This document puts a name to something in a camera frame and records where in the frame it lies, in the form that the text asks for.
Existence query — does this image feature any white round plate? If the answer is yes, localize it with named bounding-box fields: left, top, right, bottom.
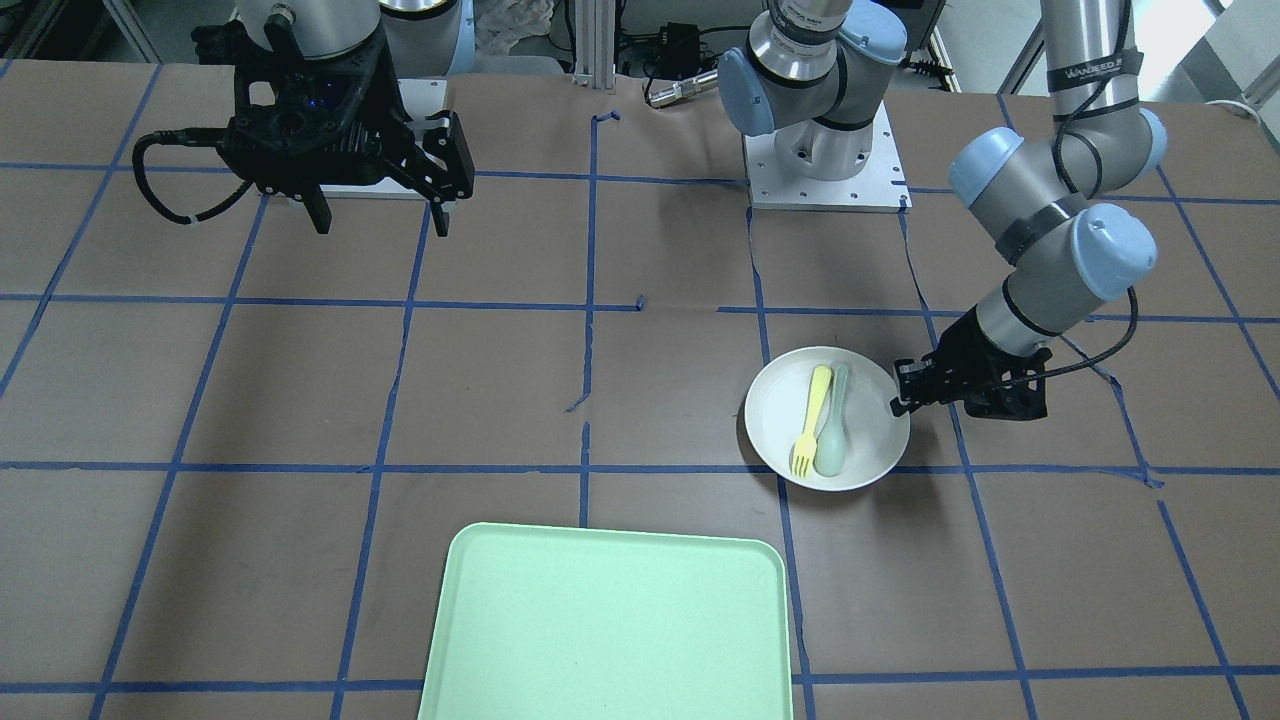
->
left=742, top=346, right=911, bottom=492

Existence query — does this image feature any yellow plastic fork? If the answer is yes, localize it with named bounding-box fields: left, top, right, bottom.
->
left=788, top=365, right=835, bottom=479

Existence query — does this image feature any black power adapter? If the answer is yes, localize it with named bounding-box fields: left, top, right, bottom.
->
left=655, top=22, right=701, bottom=67

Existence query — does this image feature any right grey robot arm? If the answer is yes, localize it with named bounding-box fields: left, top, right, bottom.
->
left=191, top=1, right=475, bottom=236

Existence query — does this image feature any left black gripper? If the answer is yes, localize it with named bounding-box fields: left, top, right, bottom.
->
left=890, top=309, right=1052, bottom=421

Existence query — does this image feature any aluminium frame post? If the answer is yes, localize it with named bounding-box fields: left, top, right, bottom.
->
left=570, top=0, right=620, bottom=94

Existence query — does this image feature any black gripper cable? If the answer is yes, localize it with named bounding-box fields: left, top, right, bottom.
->
left=132, top=129, right=257, bottom=225

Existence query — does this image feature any light green tray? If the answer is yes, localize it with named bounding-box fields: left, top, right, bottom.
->
left=419, top=523, right=794, bottom=719

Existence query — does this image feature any pale green spoon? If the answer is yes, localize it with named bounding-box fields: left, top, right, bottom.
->
left=814, top=364, right=850, bottom=477

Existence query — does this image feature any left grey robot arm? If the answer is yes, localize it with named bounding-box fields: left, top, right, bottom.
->
left=717, top=1, right=1169, bottom=421

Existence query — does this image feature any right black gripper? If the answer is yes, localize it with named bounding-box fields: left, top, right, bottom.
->
left=191, top=20, right=475, bottom=238

